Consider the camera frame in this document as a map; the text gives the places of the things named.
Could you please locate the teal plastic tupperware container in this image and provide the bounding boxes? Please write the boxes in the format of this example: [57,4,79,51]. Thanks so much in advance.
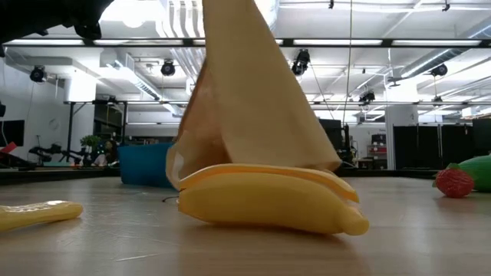
[117,143,176,189]

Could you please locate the black partition panels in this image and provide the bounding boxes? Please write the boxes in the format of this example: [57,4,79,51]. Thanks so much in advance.
[393,123,473,170]

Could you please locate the thin hanging cable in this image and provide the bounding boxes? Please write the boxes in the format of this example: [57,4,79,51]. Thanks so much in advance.
[342,0,353,116]

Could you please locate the green background plant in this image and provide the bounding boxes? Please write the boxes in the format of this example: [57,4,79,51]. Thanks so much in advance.
[79,134,101,166]

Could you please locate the black wall monitor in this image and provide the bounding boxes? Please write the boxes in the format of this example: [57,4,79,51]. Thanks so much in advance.
[0,119,25,147]

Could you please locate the red toy strawberry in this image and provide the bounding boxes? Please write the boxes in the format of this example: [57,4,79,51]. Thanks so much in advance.
[432,163,476,199]

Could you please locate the yellow cloth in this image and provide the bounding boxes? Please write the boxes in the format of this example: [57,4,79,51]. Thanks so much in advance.
[165,0,342,192]

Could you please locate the long green toy fruit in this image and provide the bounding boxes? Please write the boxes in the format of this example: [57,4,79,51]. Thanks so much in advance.
[457,154,491,192]

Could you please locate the large yellow toy banana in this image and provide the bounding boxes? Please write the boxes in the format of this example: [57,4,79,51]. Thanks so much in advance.
[177,163,371,236]

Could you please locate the slim yellow toy vegetable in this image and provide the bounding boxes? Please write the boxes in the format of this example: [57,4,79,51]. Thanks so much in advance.
[0,199,84,233]

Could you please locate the black desk monitor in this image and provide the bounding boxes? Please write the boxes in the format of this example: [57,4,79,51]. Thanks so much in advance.
[318,118,345,151]

